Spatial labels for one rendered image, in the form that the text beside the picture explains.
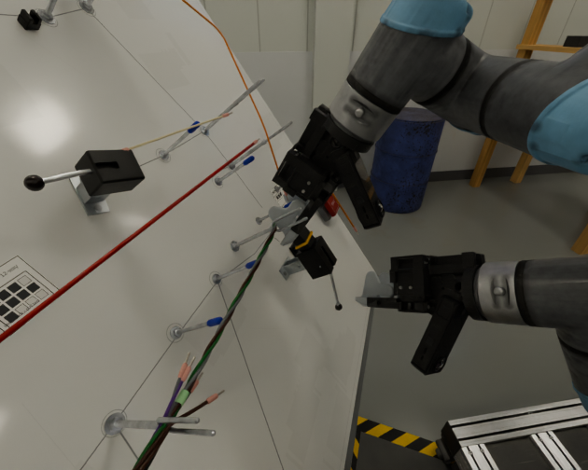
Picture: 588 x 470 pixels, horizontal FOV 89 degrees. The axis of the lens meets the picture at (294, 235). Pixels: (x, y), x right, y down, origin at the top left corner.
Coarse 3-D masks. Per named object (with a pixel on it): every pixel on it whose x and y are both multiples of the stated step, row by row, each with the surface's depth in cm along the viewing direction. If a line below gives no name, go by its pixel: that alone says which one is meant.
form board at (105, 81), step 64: (0, 0) 32; (64, 0) 39; (128, 0) 47; (192, 0) 62; (0, 64) 30; (64, 64) 36; (128, 64) 43; (192, 64) 55; (0, 128) 29; (64, 128) 33; (128, 128) 39; (256, 128) 64; (0, 192) 27; (64, 192) 31; (128, 192) 36; (256, 192) 56; (0, 256) 25; (64, 256) 29; (128, 256) 34; (192, 256) 40; (256, 256) 50; (64, 320) 27; (128, 320) 32; (192, 320) 37; (256, 320) 46; (320, 320) 59; (0, 384) 23; (64, 384) 26; (128, 384) 30; (256, 384) 41; (320, 384) 52; (0, 448) 22; (64, 448) 24; (128, 448) 28; (192, 448) 32; (256, 448) 38; (320, 448) 47
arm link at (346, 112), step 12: (348, 84) 33; (336, 96) 35; (348, 96) 33; (360, 96) 32; (336, 108) 35; (348, 108) 34; (360, 108) 33; (372, 108) 33; (336, 120) 35; (348, 120) 34; (360, 120) 34; (372, 120) 34; (384, 120) 34; (348, 132) 35; (360, 132) 35; (372, 132) 35; (384, 132) 36
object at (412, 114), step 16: (400, 112) 262; (416, 112) 262; (400, 128) 243; (416, 128) 239; (432, 128) 240; (384, 144) 261; (400, 144) 249; (416, 144) 246; (432, 144) 249; (384, 160) 266; (400, 160) 256; (416, 160) 254; (432, 160) 263; (384, 176) 273; (400, 176) 264; (416, 176) 263; (384, 192) 279; (400, 192) 272; (416, 192) 274; (384, 208) 287; (400, 208) 281; (416, 208) 287
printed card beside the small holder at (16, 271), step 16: (16, 256) 26; (0, 272) 25; (16, 272) 26; (32, 272) 27; (0, 288) 25; (16, 288) 25; (32, 288) 26; (48, 288) 27; (0, 304) 24; (16, 304) 25; (32, 304) 26; (0, 320) 24; (16, 320) 25
